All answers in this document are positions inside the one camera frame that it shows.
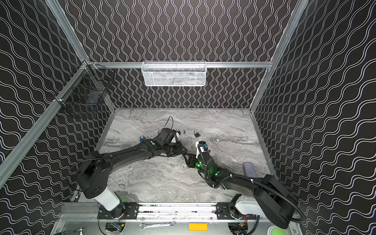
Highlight black wire mesh basket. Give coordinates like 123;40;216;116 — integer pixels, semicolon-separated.
57;64;115;119

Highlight black mounting plate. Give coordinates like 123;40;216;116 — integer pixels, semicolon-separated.
98;202;140;220
213;203;245;220

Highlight green round button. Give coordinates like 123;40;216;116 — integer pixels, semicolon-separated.
267;226;287;235

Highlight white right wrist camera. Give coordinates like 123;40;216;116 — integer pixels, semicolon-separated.
195;141;208;157

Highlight yellow label plate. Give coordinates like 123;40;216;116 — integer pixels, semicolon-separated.
189;223;208;232

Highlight grey oval felt pad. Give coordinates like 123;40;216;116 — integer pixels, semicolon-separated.
243;162;258;178

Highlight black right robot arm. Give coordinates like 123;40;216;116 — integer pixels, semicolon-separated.
183;151;306;229

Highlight black corrugated cable conduit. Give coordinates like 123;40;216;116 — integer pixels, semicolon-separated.
198;143;306;223

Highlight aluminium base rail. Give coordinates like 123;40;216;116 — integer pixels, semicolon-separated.
58;202;297;221

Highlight white wire mesh basket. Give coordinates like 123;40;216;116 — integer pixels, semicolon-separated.
141;61;208;87

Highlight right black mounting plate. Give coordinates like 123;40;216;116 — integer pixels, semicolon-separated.
213;203;245;220

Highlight silver combination wrench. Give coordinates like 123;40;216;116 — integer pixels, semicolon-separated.
139;221;176;231

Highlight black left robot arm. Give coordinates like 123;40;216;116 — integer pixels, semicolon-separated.
75;128;187;218

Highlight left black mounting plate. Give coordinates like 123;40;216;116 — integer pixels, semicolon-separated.
98;202;140;220

